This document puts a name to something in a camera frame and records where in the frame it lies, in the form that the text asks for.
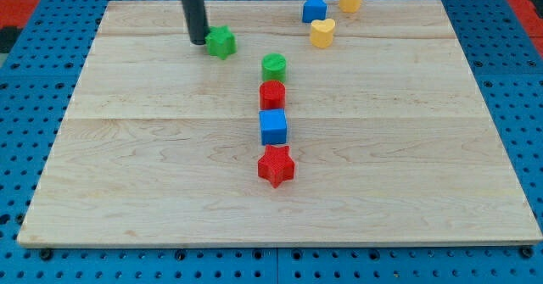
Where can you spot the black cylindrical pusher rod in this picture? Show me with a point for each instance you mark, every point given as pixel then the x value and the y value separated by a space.
pixel 196 20

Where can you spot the green star block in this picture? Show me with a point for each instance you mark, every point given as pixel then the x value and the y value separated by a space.
pixel 221 42

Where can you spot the yellow heart block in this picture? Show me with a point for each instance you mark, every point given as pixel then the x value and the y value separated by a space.
pixel 322 32

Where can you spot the red star block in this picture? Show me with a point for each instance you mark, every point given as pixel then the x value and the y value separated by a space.
pixel 276 165

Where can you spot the green cylinder block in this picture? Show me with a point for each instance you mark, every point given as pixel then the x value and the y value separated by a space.
pixel 273 67

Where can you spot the blue triangular prism block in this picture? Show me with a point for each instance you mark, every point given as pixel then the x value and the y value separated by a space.
pixel 314 9

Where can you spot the red cylinder block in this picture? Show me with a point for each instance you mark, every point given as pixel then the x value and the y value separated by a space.
pixel 272 95

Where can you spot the blue cube block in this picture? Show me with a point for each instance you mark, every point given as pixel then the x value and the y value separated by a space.
pixel 273 126

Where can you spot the light wooden board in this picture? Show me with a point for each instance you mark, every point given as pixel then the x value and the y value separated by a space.
pixel 392 141

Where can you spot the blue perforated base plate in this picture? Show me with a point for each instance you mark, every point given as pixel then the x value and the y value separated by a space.
pixel 38 78

